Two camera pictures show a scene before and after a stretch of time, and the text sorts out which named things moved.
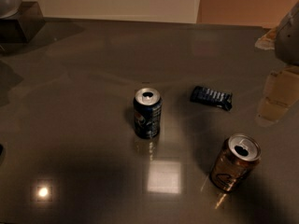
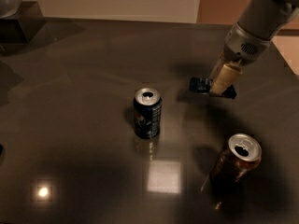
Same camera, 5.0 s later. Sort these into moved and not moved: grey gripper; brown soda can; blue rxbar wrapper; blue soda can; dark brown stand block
Moved: grey gripper; blue rxbar wrapper
Not moved: blue soda can; brown soda can; dark brown stand block
